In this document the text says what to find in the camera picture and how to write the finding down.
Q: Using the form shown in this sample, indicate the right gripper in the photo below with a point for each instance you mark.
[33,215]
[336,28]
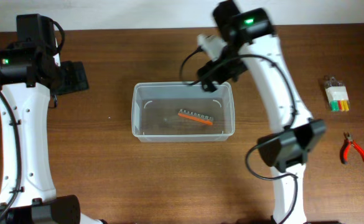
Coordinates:
[223,74]

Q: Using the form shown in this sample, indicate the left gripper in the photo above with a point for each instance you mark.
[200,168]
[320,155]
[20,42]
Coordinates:
[76,78]

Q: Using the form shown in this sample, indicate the orange screwdriver bit holder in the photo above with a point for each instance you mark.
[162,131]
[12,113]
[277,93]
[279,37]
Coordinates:
[201,118]

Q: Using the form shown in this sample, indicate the clear plastic container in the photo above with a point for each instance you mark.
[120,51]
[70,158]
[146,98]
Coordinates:
[174,112]

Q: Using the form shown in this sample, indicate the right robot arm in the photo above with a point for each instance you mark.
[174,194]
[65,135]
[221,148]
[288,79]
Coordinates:
[248,42]

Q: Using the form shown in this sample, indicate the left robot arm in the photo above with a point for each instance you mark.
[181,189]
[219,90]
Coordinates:
[31,78]

